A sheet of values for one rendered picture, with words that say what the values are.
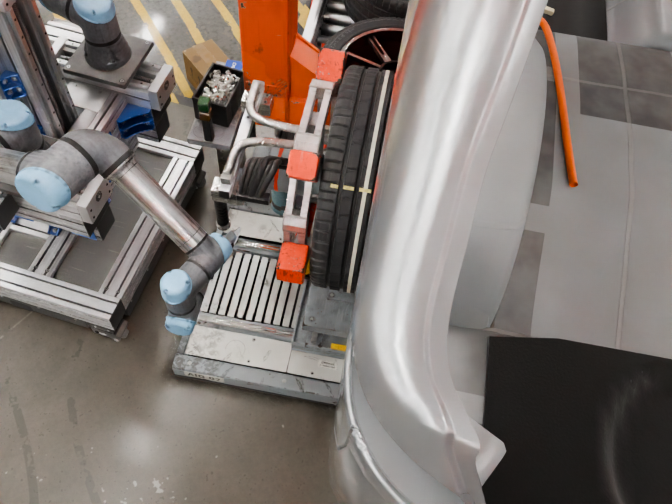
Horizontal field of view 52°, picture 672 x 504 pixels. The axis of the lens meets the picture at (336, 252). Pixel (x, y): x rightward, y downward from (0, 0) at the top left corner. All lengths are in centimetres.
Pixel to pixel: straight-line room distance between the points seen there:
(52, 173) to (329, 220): 66
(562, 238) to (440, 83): 89
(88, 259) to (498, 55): 197
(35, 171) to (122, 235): 115
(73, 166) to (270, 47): 91
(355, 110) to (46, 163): 75
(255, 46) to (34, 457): 161
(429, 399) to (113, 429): 189
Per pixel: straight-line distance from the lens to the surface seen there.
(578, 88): 223
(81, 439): 270
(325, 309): 254
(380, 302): 97
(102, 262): 274
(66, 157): 169
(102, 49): 244
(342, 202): 175
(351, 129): 178
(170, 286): 171
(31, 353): 288
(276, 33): 231
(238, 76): 281
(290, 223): 183
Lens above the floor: 249
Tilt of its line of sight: 58 degrees down
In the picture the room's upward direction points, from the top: 6 degrees clockwise
